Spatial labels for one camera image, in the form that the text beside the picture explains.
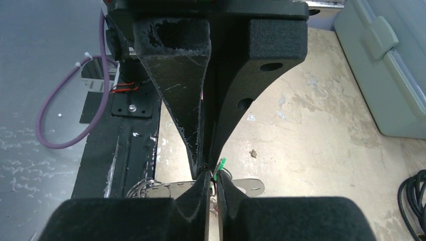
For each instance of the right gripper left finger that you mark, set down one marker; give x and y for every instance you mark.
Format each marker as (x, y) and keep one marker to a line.
(183, 218)

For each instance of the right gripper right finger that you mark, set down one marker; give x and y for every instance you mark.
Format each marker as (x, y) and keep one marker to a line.
(288, 218)

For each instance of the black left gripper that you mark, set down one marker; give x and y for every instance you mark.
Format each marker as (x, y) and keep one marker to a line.
(175, 53)

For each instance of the large metal keyring with keys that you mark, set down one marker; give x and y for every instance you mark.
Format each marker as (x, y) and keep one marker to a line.
(150, 188)

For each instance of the green tagged key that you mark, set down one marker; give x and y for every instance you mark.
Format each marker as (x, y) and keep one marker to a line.
(218, 167)

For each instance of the green plastic toolbox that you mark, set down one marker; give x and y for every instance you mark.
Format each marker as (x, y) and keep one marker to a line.
(384, 42)

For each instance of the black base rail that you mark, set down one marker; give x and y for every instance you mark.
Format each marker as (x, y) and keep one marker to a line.
(121, 150)

